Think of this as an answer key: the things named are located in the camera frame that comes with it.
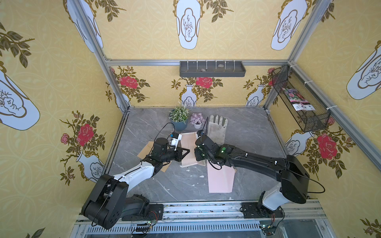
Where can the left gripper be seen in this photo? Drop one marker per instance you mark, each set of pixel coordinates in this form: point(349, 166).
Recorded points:
point(179, 153)

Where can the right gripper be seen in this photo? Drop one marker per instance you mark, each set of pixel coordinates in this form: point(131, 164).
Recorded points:
point(201, 142)

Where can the pink envelope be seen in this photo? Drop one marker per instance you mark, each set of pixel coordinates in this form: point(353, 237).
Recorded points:
point(220, 181)

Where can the brown kraft envelope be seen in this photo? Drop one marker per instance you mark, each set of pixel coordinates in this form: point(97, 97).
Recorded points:
point(148, 151)

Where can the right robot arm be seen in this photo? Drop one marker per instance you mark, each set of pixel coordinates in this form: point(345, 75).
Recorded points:
point(293, 179)

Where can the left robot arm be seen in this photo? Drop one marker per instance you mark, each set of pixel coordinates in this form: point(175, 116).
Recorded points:
point(108, 201)

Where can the dirty white work glove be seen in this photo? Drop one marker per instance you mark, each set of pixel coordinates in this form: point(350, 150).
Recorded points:
point(216, 130)

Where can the purple flowers in white pot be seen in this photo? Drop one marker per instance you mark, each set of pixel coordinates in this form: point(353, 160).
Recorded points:
point(197, 120)

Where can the green plant in blue pot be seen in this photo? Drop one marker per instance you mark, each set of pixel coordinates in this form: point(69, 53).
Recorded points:
point(179, 117)

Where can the seed packet in basket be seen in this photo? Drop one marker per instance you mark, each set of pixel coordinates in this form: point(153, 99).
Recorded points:
point(298, 102)

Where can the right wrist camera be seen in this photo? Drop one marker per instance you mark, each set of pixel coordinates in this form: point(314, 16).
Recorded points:
point(201, 133)

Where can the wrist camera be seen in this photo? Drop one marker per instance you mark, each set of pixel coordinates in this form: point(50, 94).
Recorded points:
point(175, 139)
point(201, 133)

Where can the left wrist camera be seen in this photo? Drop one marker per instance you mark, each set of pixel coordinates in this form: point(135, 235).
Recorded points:
point(175, 139)

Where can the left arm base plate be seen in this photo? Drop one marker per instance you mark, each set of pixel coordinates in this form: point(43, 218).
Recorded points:
point(151, 212)

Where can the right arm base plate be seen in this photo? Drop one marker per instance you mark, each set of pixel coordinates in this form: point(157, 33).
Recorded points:
point(257, 210)

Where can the grey wall shelf tray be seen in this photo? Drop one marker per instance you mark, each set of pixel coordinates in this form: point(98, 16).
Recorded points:
point(192, 68)

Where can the black wire mesh basket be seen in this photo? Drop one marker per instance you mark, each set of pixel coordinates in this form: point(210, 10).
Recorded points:
point(285, 77)

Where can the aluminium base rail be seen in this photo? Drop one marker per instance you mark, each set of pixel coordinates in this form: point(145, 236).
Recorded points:
point(218, 219)

